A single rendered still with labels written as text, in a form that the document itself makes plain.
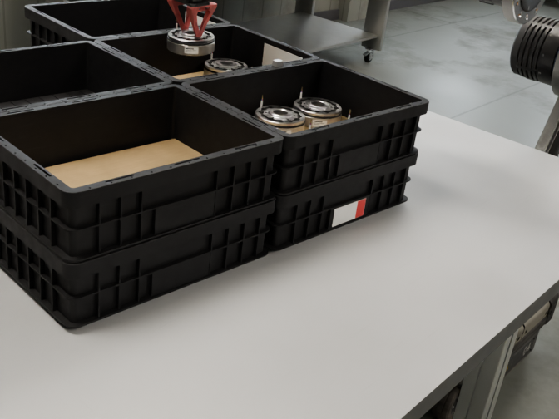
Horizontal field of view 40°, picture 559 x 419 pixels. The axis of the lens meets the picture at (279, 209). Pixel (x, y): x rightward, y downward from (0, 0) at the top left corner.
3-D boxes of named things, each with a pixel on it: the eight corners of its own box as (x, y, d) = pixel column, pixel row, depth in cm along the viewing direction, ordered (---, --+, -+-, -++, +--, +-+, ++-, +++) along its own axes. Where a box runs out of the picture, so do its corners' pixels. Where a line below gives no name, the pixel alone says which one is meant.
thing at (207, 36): (195, 28, 176) (195, 26, 176) (223, 40, 170) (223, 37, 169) (158, 33, 170) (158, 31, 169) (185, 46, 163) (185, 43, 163)
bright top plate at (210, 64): (228, 58, 187) (229, 56, 186) (256, 70, 181) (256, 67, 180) (195, 63, 180) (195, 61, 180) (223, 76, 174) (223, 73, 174)
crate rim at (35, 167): (175, 95, 145) (176, 82, 144) (286, 151, 126) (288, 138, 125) (-34, 133, 119) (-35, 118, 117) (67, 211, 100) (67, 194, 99)
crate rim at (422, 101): (322, 68, 171) (323, 57, 170) (431, 112, 153) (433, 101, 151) (176, 95, 145) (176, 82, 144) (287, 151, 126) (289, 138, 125)
